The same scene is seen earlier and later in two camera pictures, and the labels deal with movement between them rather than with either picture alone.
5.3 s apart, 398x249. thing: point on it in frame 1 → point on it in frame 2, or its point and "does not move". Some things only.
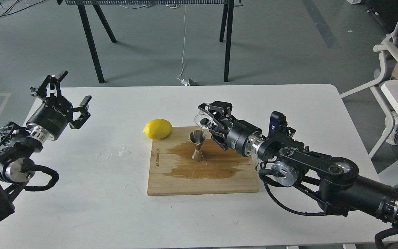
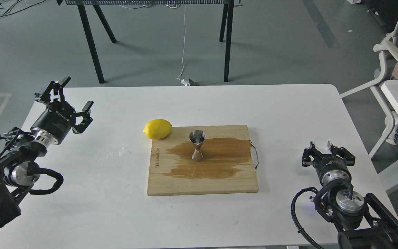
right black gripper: (230, 133) → (330, 166)
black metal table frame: (227, 18) does not move
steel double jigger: (197, 137) does not move
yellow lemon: (158, 129) does not move
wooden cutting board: (172, 171) does not move
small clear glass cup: (204, 119) → (323, 144)
